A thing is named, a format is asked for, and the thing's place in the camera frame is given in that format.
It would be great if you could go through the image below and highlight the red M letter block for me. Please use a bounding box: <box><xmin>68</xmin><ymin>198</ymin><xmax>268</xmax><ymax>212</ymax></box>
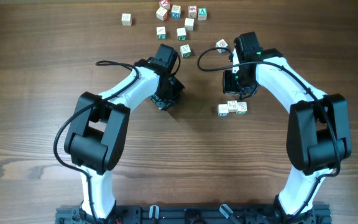
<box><xmin>227</xmin><ymin>100</ymin><xmax>238</xmax><ymax>113</ymax></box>

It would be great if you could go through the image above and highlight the green Z letter block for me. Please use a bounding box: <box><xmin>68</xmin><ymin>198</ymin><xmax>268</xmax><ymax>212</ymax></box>
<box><xmin>236</xmin><ymin>101</ymin><xmax>247</xmax><ymax>114</ymax></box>

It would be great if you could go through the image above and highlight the blue edged wooden block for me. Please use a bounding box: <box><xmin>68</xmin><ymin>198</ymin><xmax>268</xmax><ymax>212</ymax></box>
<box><xmin>218</xmin><ymin>104</ymin><xmax>229</xmax><ymax>116</ymax></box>

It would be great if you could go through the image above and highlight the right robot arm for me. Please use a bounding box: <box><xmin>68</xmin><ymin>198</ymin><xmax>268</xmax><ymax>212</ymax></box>
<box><xmin>223</xmin><ymin>32</ymin><xmax>352</xmax><ymax>221</ymax></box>

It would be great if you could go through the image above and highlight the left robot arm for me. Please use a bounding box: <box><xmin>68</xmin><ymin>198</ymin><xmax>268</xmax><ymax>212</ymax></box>
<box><xmin>56</xmin><ymin>44</ymin><xmax>184</xmax><ymax>223</ymax></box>

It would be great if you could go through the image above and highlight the green edged block lower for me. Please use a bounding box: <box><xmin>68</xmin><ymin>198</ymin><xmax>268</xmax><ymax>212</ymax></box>
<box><xmin>180</xmin><ymin>44</ymin><xmax>191</xmax><ymax>58</ymax></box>

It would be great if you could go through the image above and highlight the green edged block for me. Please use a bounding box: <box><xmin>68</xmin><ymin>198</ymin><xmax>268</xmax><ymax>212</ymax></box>
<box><xmin>180</xmin><ymin>44</ymin><xmax>191</xmax><ymax>58</ymax></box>
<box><xmin>156</xmin><ymin>26</ymin><xmax>167</xmax><ymax>40</ymax></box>
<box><xmin>177</xmin><ymin>27</ymin><xmax>187</xmax><ymax>41</ymax></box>

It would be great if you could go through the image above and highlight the blue D letter block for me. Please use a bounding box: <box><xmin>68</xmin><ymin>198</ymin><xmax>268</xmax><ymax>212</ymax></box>
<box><xmin>216</xmin><ymin>39</ymin><xmax>229</xmax><ymax>54</ymax></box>

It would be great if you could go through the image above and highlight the green edged block middle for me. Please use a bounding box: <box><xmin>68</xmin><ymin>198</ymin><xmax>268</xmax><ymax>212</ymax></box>
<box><xmin>177</xmin><ymin>27</ymin><xmax>187</xmax><ymax>41</ymax></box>

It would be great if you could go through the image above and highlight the green edged block left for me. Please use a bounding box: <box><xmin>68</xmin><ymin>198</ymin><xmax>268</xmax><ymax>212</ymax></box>
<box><xmin>156</xmin><ymin>26</ymin><xmax>167</xmax><ymax>40</ymax></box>

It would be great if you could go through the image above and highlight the plain wooden block centre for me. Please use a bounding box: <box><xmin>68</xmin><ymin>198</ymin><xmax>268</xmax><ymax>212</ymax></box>
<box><xmin>185</xmin><ymin>17</ymin><xmax>195</xmax><ymax>31</ymax></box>

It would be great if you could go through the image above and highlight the plain wooden block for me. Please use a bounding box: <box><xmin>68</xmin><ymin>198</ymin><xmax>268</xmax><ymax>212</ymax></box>
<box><xmin>185</xmin><ymin>17</ymin><xmax>195</xmax><ymax>31</ymax></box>
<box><xmin>121</xmin><ymin>13</ymin><xmax>132</xmax><ymax>26</ymax></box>

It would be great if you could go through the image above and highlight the red edged wooden block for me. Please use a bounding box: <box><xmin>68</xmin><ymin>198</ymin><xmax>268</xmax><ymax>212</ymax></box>
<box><xmin>156</xmin><ymin>7</ymin><xmax>168</xmax><ymax>21</ymax></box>

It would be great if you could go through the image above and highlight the green letter A block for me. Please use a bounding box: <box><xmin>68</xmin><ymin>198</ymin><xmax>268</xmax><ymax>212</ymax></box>
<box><xmin>198</xmin><ymin>7</ymin><xmax>208</xmax><ymax>21</ymax></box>

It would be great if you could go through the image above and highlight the blue X letter block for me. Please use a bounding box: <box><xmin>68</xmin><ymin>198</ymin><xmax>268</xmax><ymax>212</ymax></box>
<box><xmin>171</xmin><ymin>5</ymin><xmax>181</xmax><ymax>19</ymax></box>

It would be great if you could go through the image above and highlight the plain wooden block far left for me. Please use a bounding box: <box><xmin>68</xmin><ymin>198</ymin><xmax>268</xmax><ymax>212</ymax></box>
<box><xmin>121</xmin><ymin>13</ymin><xmax>132</xmax><ymax>26</ymax></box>

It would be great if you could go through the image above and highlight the red number 6 block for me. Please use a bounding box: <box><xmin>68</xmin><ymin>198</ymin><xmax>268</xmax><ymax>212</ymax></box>
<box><xmin>188</xmin><ymin>5</ymin><xmax>198</xmax><ymax>19</ymax></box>

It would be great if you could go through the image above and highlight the red letter block top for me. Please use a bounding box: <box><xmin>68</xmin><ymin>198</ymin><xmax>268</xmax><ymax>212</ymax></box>
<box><xmin>159</xmin><ymin>0</ymin><xmax>171</xmax><ymax>11</ymax></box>

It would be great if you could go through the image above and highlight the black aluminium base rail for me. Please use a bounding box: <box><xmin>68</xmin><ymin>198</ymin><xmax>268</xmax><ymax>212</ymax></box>
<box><xmin>55</xmin><ymin>204</ymin><xmax>332</xmax><ymax>224</ymax></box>

